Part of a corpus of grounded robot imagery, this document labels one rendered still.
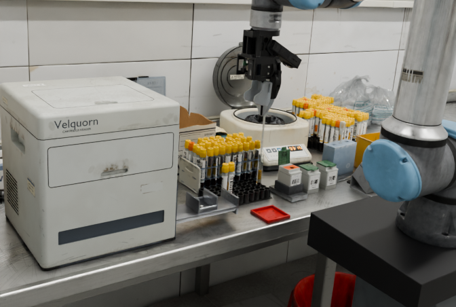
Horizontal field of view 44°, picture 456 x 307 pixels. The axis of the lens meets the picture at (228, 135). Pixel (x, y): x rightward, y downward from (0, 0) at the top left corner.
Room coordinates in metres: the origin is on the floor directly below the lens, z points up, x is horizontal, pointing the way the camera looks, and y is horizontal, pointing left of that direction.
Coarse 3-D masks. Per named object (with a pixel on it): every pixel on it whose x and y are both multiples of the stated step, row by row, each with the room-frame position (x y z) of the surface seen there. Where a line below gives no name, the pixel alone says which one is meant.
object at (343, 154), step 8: (328, 144) 1.52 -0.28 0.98; (336, 144) 1.52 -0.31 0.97; (344, 144) 1.53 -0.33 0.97; (352, 144) 1.54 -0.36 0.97; (328, 152) 1.50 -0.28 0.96; (336, 152) 1.50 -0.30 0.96; (344, 152) 1.52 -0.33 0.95; (352, 152) 1.55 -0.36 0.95; (328, 160) 1.50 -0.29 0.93; (336, 160) 1.50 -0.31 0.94; (344, 160) 1.52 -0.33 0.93; (352, 160) 1.55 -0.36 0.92; (344, 168) 1.53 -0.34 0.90; (352, 168) 1.55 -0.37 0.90; (344, 176) 1.51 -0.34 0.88
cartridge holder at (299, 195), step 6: (276, 180) 1.38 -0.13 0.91; (270, 186) 1.39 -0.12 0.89; (276, 186) 1.37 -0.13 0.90; (282, 186) 1.35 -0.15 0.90; (288, 186) 1.34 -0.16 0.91; (294, 186) 1.35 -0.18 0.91; (300, 186) 1.36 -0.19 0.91; (276, 192) 1.37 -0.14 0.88; (282, 192) 1.35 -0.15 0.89; (288, 192) 1.34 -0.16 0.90; (294, 192) 1.35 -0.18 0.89; (300, 192) 1.36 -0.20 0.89; (288, 198) 1.33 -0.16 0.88; (294, 198) 1.32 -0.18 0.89; (300, 198) 1.34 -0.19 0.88
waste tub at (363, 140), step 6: (378, 132) 1.68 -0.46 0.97; (360, 138) 1.61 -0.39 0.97; (366, 138) 1.65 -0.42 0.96; (372, 138) 1.67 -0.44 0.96; (378, 138) 1.68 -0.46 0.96; (360, 144) 1.61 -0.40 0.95; (366, 144) 1.59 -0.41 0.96; (360, 150) 1.61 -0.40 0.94; (360, 156) 1.61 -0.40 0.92; (354, 162) 1.62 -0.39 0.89; (360, 162) 1.60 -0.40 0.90
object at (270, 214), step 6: (252, 210) 1.24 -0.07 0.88; (258, 210) 1.25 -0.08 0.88; (264, 210) 1.26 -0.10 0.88; (270, 210) 1.26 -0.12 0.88; (276, 210) 1.26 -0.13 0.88; (258, 216) 1.22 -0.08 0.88; (264, 216) 1.23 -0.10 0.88; (270, 216) 1.23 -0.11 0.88; (276, 216) 1.23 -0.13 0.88; (282, 216) 1.22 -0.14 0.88; (288, 216) 1.23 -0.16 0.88; (270, 222) 1.19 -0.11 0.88
